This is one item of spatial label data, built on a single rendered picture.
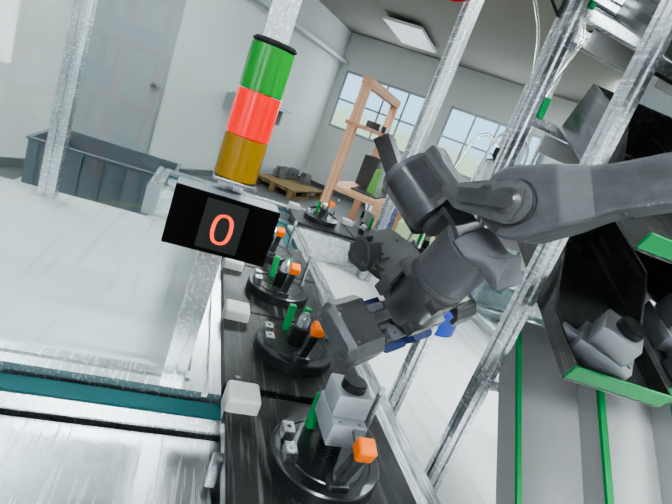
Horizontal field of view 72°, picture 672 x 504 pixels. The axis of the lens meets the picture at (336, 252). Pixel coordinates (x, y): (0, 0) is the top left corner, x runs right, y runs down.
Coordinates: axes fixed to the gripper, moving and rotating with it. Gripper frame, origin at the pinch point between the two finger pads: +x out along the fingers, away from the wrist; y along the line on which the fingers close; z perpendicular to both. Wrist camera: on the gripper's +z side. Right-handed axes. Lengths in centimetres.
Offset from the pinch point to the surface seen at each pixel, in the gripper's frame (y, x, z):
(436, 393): -46, 46, -5
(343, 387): 3.0, 6.9, -2.6
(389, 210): -83, 58, 56
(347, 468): 6.5, 8.0, -10.2
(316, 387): -4.9, 25.5, 2.3
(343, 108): -572, 420, 562
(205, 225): 12.8, 2.3, 19.4
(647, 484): -35.5, 7.1, -31.6
